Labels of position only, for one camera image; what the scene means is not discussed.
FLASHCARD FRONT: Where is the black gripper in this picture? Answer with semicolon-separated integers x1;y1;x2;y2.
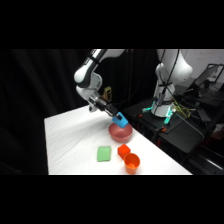
88;93;125;122

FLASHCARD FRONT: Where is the blue cup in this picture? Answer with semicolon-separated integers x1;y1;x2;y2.
111;112;129;130

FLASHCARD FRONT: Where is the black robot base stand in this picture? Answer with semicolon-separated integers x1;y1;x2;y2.
122;97;224;176

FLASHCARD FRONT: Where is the pink bowl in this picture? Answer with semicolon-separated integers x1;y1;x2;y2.
108;121;134;143

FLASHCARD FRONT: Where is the orange cup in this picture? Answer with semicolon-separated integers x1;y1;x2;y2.
123;152;141;175

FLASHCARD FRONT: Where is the red-orange block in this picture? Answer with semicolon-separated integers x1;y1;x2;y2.
117;143;132;160

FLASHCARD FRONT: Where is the green sponge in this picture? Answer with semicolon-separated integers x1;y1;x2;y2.
96;145;113;163

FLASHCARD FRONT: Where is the black curtain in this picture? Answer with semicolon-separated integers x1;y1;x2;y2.
0;49;164;176

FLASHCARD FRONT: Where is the laptop computer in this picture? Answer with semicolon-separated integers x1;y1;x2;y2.
194;63;224;90

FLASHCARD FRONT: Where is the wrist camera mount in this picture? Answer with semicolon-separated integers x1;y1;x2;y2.
101;86;113;102

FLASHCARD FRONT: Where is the yellow cable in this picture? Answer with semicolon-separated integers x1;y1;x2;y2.
172;99;195;120

